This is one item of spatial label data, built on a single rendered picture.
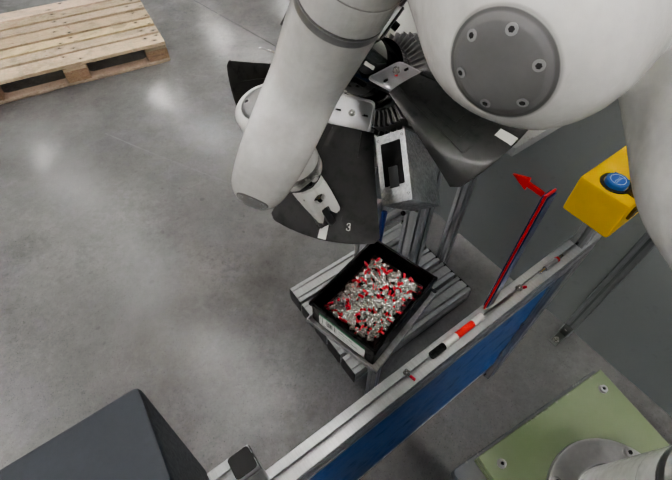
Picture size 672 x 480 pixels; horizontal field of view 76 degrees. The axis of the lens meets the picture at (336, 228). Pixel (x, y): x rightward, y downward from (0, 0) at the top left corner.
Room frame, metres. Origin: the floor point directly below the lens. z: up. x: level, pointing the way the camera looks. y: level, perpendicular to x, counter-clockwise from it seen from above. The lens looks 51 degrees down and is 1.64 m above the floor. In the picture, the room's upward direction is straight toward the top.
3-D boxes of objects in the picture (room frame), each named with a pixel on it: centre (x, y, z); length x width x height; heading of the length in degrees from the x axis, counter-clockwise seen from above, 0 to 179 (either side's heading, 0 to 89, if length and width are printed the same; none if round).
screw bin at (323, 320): (0.46, -0.08, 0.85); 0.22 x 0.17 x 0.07; 140
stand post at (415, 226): (1.02, -0.30, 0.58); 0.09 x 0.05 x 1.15; 36
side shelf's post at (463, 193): (1.13, -0.48, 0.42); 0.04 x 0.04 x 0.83; 36
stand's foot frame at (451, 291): (0.94, -0.19, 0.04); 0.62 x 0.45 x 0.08; 126
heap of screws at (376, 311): (0.45, -0.08, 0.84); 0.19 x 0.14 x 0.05; 140
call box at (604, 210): (0.59, -0.55, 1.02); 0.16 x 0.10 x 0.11; 126
